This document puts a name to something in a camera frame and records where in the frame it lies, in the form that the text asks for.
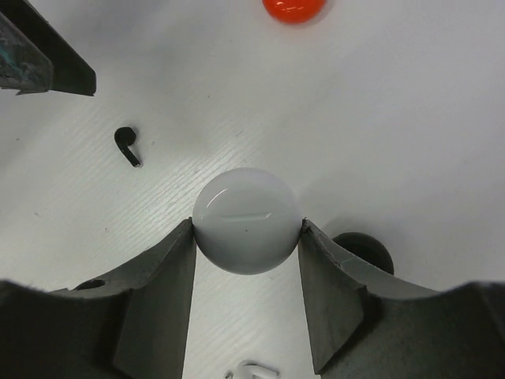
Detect round black earbud case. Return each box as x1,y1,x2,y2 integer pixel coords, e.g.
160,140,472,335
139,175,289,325
333,232,395,275

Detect white earbud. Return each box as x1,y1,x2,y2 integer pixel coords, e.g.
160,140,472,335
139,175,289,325
223,360,281,379

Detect round white earbud case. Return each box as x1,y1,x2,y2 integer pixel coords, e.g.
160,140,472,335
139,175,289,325
193,167,303,275

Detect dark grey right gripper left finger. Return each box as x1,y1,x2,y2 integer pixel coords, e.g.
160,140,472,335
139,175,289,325
1,219,196,378

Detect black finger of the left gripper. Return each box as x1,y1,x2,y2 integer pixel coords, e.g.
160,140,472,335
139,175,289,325
1,0,96,96

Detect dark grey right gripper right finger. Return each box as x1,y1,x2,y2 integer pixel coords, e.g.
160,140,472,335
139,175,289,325
298,220,504,378

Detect black earbud far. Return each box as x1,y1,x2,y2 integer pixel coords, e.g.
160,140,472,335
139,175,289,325
114,126,141,167

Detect round orange earbud case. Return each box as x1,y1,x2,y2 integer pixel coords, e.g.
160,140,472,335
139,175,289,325
262,0,327,24

